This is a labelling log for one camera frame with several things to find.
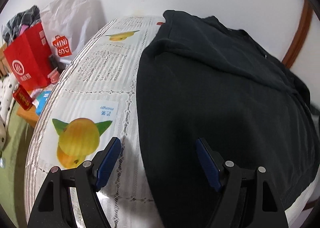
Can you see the dark clothes in red bag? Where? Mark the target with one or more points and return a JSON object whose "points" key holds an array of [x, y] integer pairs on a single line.
{"points": [[13, 27]]}

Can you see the orange wooden side table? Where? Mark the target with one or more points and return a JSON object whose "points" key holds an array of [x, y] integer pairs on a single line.
{"points": [[29, 116]]}

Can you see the small pink red box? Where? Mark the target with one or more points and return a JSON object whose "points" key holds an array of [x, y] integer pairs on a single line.
{"points": [[54, 76]]}

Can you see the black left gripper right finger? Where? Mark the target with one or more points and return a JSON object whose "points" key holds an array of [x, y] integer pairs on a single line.
{"points": [[245, 197]]}

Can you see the white black-spotted bedding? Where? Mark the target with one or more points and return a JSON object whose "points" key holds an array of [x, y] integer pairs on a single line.
{"points": [[7, 102]]}

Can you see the brown wooden door frame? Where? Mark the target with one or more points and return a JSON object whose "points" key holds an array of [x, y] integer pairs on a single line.
{"points": [[300, 35]]}

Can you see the red paper shopping bag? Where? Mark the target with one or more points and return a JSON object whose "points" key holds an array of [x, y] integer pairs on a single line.
{"points": [[28, 57]]}

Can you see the white Miniso plastic bag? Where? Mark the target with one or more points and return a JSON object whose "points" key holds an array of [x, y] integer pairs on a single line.
{"points": [[68, 25]]}

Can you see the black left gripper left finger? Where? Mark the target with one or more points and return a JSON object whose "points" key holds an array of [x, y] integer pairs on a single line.
{"points": [[53, 206]]}

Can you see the black Li-Ning sweatshirt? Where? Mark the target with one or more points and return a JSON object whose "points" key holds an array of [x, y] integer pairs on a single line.
{"points": [[200, 79]]}

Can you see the blue tissue pack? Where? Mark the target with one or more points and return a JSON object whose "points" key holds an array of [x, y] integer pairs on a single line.
{"points": [[41, 100]]}

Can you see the red drink can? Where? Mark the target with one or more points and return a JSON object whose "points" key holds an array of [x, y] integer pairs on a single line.
{"points": [[22, 97]]}

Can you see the white lace fruit tablecloth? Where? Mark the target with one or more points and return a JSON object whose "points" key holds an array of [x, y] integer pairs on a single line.
{"points": [[101, 84]]}

